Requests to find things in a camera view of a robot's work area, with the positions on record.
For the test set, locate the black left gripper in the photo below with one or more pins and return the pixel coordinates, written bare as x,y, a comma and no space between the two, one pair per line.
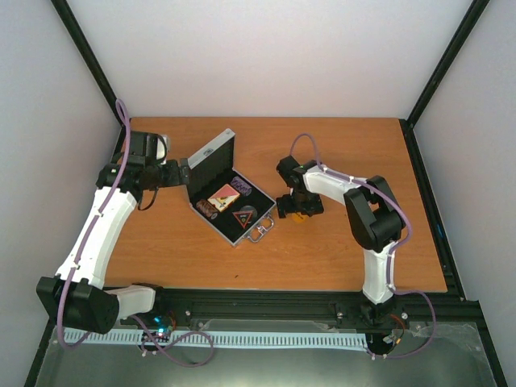
174,176

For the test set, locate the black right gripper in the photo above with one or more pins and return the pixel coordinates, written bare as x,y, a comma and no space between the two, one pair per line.
285,206

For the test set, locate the orange round dealer button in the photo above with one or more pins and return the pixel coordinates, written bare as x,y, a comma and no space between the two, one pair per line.
299,218

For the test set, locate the playing card deck box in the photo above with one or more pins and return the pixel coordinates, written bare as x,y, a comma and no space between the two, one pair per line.
223,197

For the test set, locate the clear round plastic disc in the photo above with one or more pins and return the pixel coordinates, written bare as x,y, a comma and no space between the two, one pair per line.
249,214

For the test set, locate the purple poker chip stack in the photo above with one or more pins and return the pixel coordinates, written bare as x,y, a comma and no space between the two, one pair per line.
242,186

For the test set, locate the black red triangular button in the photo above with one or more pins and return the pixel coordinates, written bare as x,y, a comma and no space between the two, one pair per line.
237,215

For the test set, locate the aluminium poker case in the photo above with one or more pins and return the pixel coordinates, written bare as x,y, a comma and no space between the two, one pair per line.
212,166

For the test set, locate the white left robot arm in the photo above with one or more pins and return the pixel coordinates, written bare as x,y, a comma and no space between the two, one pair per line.
75,296

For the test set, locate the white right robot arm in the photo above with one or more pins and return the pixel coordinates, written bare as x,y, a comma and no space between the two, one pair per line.
376,221

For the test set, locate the green lit circuit board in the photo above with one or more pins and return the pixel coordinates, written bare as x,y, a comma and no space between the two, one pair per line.
166,324

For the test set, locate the metal front plate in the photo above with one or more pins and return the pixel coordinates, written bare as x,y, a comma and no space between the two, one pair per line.
450,355

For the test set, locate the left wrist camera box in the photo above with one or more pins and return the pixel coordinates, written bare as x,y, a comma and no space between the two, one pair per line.
147,149

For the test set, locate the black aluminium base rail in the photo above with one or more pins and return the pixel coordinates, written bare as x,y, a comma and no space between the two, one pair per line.
342,310

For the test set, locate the white slotted cable duct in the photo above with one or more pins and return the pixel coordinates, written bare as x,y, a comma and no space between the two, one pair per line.
234,340

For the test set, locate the right black side rail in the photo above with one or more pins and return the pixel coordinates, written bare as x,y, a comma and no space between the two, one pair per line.
439,236

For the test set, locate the left black frame post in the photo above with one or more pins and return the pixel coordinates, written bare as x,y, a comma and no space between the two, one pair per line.
81,43

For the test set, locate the black frame post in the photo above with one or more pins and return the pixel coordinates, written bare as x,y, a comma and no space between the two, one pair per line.
81,43
460,36

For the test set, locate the right black frame post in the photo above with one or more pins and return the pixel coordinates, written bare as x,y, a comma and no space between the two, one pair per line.
460,36

